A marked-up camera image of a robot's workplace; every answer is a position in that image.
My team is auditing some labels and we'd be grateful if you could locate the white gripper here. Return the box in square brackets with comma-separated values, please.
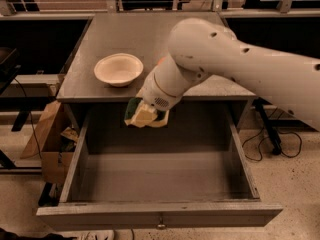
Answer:
[129, 55, 209, 128]

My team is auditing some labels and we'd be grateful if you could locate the green and yellow sponge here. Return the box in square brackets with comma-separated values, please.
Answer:
[124, 97, 169, 128]

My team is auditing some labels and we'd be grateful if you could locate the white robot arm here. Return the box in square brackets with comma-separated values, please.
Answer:
[132, 18, 320, 130]

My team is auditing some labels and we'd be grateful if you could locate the open grey top drawer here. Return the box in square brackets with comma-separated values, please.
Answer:
[37, 101, 283, 231]

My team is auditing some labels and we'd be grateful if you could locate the grey cabinet counter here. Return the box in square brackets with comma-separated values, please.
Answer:
[55, 11, 261, 132]

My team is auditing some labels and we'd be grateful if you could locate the metal drawer knob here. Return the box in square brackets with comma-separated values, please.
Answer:
[156, 216, 166, 230]

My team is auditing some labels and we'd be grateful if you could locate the white paper bowl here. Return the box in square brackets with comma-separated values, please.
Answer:
[94, 53, 144, 87]

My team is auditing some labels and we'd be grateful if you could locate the orange ball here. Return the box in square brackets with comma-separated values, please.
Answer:
[157, 57, 166, 66]

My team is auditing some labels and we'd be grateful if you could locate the brown cardboard box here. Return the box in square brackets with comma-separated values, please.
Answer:
[20, 101, 73, 184]

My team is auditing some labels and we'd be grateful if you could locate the black table leg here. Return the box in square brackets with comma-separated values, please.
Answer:
[255, 99, 282, 155]

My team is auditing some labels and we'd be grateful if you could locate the black floor cable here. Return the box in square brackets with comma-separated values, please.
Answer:
[241, 107, 303, 162]

